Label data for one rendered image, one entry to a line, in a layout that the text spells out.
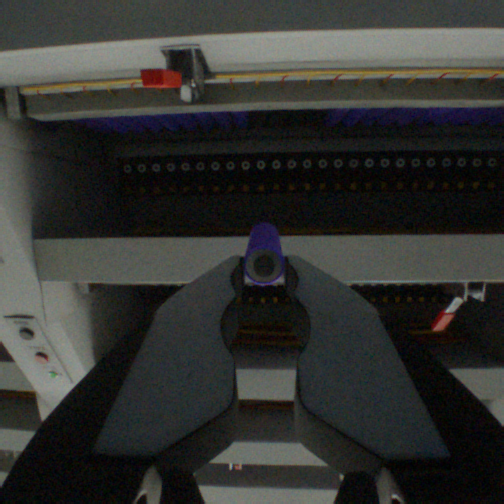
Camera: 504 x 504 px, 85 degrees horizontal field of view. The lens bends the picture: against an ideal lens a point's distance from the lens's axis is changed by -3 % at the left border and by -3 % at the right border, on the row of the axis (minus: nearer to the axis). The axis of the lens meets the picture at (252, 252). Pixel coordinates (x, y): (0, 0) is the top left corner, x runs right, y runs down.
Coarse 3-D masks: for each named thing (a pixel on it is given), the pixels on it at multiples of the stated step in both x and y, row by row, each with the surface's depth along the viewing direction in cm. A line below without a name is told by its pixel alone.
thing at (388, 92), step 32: (32, 96) 24; (64, 96) 24; (96, 96) 24; (128, 96) 24; (160, 96) 24; (224, 96) 24; (256, 96) 23; (288, 96) 23; (320, 96) 23; (352, 96) 23; (384, 96) 23; (416, 96) 23; (448, 96) 23; (480, 96) 22
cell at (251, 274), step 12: (264, 228) 16; (252, 240) 14; (264, 240) 13; (276, 240) 14; (252, 252) 12; (264, 252) 12; (276, 252) 12; (252, 264) 12; (264, 264) 12; (276, 264) 12; (252, 276) 12; (264, 276) 12; (276, 276) 12
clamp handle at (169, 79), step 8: (144, 72) 14; (152, 72) 14; (160, 72) 14; (168, 72) 15; (176, 72) 16; (144, 80) 14; (152, 80) 14; (160, 80) 14; (168, 80) 15; (176, 80) 16; (184, 80) 18; (184, 88) 20; (184, 96) 20
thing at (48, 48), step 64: (0, 0) 18; (64, 0) 18; (128, 0) 18; (192, 0) 17; (256, 0) 17; (320, 0) 17; (384, 0) 17; (448, 0) 17; (0, 64) 20; (64, 64) 21; (128, 64) 21; (256, 64) 22; (320, 64) 22; (384, 64) 22; (448, 64) 21; (0, 128) 24; (64, 128) 32
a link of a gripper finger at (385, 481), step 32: (384, 320) 8; (416, 352) 7; (416, 384) 6; (448, 384) 6; (448, 416) 6; (480, 416) 6; (448, 448) 5; (480, 448) 5; (384, 480) 5; (416, 480) 5; (448, 480) 5; (480, 480) 5
